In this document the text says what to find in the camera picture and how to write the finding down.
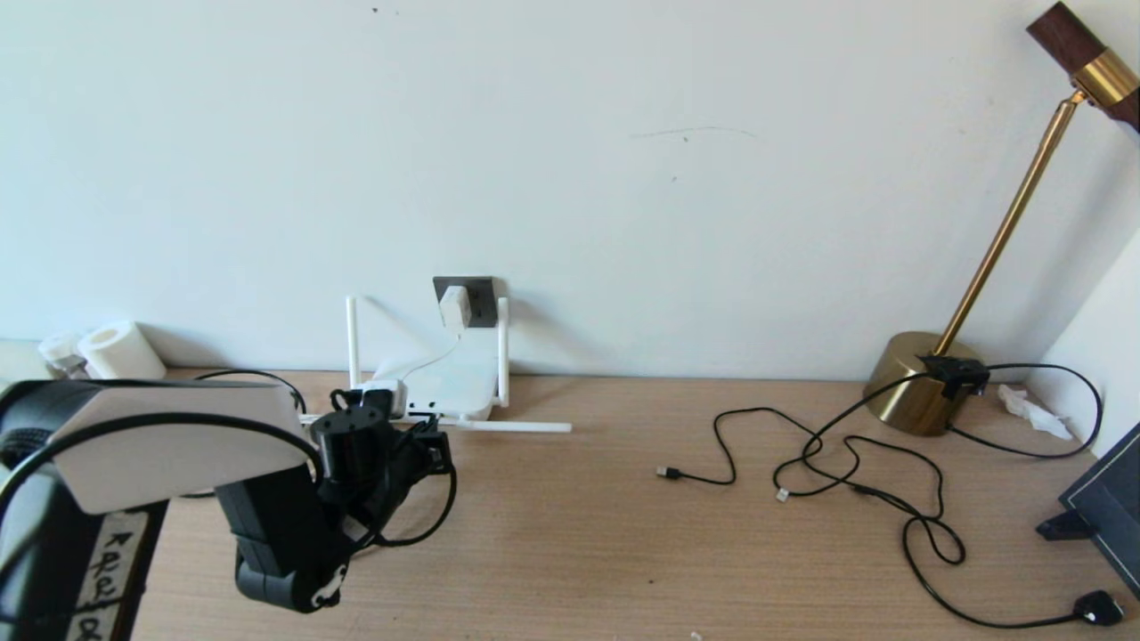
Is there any grey wall socket plate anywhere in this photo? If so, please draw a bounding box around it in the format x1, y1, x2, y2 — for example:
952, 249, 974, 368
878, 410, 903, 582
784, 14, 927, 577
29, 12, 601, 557
433, 276, 496, 329

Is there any black usb cable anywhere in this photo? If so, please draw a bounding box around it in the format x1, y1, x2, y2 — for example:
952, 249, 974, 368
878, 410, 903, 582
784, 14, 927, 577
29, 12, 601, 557
657, 408, 965, 567

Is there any brass desk lamp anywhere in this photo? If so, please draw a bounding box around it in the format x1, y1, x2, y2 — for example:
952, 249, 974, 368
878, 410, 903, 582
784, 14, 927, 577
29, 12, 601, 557
862, 2, 1140, 437

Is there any thin white adapter cable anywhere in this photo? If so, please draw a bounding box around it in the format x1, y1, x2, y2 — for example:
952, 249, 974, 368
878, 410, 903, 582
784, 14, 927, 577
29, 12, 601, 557
379, 326, 466, 384

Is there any white handwritten label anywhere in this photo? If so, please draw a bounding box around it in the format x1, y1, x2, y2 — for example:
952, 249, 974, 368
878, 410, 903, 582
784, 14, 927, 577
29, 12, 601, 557
76, 509, 152, 641

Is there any white toilet paper roll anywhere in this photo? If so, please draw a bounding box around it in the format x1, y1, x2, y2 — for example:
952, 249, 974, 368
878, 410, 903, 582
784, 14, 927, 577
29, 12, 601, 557
77, 321, 168, 384

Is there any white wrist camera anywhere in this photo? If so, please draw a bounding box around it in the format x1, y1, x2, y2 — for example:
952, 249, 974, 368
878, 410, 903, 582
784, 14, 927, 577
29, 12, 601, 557
354, 379, 407, 418

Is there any clear plastic container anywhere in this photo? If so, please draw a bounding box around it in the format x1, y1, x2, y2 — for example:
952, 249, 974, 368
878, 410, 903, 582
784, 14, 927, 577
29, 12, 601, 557
37, 334, 90, 379

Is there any dark framed board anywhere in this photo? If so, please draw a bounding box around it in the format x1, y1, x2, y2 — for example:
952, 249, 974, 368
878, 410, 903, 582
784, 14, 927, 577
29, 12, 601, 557
1060, 418, 1140, 602

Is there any crumpled white tissue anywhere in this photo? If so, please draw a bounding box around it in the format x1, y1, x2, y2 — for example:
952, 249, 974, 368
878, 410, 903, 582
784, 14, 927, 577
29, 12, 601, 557
996, 385, 1072, 442

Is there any white power adapter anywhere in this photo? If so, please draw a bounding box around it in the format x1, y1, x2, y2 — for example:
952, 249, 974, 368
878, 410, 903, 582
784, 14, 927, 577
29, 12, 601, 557
439, 285, 473, 329

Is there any white wifi router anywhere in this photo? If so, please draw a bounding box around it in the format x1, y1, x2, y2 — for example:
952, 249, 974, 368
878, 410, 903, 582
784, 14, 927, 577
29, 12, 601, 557
303, 296, 574, 434

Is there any black lamp power cord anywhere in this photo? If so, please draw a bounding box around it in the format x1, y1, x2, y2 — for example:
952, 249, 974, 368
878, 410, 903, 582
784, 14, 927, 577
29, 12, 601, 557
773, 356, 1123, 629

